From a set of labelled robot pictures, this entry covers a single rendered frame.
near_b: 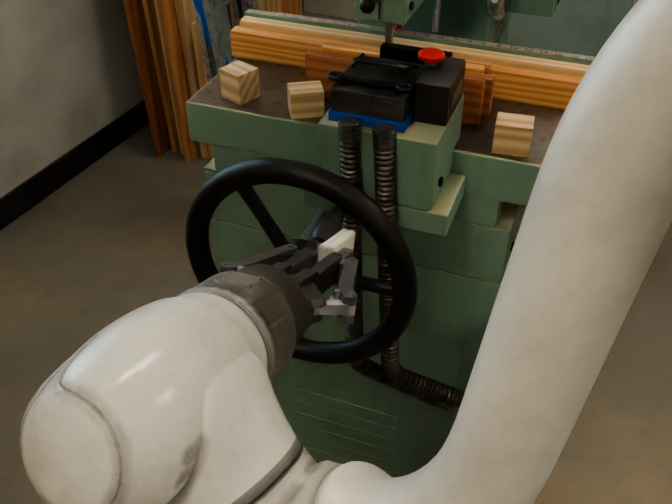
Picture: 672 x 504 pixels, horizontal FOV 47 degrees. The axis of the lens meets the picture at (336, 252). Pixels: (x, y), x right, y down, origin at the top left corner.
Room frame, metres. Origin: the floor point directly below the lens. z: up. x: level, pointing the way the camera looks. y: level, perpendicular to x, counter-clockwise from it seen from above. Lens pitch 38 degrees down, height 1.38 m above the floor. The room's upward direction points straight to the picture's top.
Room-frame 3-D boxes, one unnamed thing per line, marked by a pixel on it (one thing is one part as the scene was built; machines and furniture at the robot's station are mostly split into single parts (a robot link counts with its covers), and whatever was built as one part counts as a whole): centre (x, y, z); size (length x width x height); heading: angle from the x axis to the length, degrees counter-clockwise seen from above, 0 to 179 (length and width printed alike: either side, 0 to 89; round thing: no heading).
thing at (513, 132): (0.82, -0.21, 0.92); 0.04 x 0.03 x 0.04; 76
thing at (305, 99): (0.92, 0.04, 0.92); 0.04 x 0.03 x 0.04; 100
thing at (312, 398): (1.13, -0.11, 0.35); 0.58 x 0.45 x 0.71; 160
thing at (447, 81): (0.81, -0.07, 0.99); 0.13 x 0.11 x 0.06; 70
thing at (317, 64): (0.93, -0.07, 0.93); 0.24 x 0.01 x 0.06; 70
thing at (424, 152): (0.82, -0.07, 0.91); 0.15 x 0.14 x 0.09; 70
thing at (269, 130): (0.90, -0.10, 0.87); 0.61 x 0.30 x 0.06; 70
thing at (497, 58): (1.02, -0.14, 0.92); 0.60 x 0.02 x 0.05; 70
